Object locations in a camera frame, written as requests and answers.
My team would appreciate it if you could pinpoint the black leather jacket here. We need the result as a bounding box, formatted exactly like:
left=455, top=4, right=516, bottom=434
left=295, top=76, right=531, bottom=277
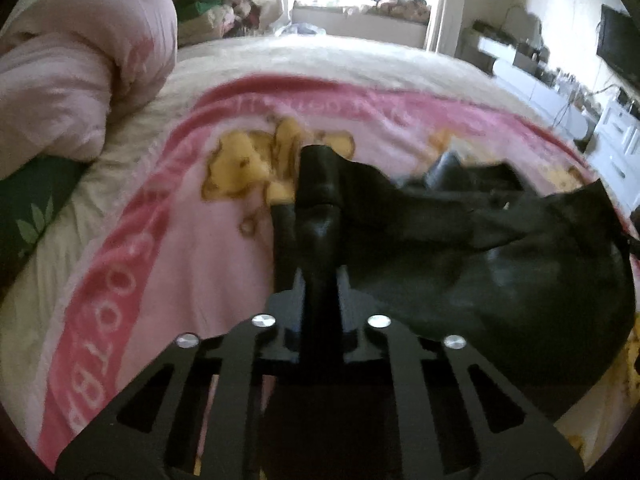
left=269, top=143, right=639, bottom=480

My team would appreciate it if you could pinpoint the stack of folded clothes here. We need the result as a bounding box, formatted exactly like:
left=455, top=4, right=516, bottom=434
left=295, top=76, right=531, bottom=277
left=172, top=0, right=282, bottom=48

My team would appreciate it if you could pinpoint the clothes pile on windowsill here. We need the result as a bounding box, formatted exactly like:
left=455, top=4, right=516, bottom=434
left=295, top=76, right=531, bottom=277
left=343, top=0, right=432, bottom=25

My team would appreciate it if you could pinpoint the pink cartoon bear blanket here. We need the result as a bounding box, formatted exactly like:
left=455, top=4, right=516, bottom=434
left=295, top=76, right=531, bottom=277
left=36, top=76, right=639, bottom=479

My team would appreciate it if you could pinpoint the green leaf print pillow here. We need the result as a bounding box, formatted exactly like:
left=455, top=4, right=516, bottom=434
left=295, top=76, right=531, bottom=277
left=0, top=156, right=90, bottom=296

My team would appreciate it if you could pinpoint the white drawer cabinet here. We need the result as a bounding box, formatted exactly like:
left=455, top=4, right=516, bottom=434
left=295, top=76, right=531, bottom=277
left=588, top=99, right=640, bottom=214

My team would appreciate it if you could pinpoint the white dressing table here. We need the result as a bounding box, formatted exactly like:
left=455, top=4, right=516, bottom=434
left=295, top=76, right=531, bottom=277
left=456, top=4, right=601, bottom=141

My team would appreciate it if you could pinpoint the pink rolled duvet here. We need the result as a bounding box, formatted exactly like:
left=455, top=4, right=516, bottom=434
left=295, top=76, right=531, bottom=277
left=1, top=0, right=178, bottom=177

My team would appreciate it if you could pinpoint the black wall television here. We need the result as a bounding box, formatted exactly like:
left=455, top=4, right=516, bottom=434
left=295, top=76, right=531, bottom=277
left=597, top=4, right=640, bottom=89

